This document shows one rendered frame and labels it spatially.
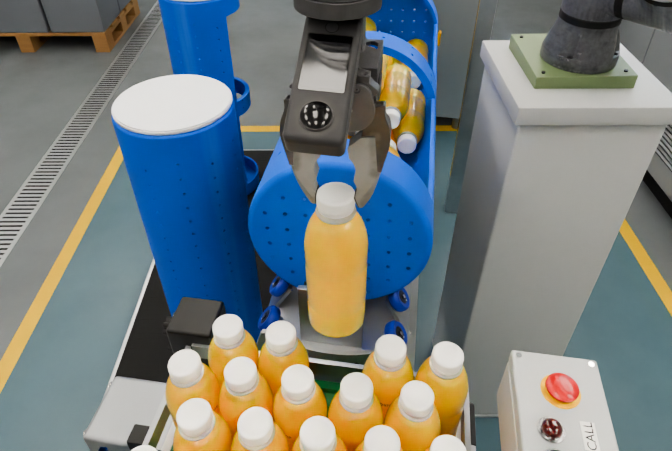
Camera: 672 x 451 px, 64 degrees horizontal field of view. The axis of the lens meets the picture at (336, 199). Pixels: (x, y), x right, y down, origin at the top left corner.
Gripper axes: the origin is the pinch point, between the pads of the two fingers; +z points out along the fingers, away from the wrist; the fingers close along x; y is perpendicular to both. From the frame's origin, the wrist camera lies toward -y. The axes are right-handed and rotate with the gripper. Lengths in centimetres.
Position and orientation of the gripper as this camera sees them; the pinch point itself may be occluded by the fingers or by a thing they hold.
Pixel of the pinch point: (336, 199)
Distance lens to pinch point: 53.7
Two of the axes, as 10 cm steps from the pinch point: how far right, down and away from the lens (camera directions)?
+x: -9.9, -0.9, 1.2
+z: 0.1, 7.7, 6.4
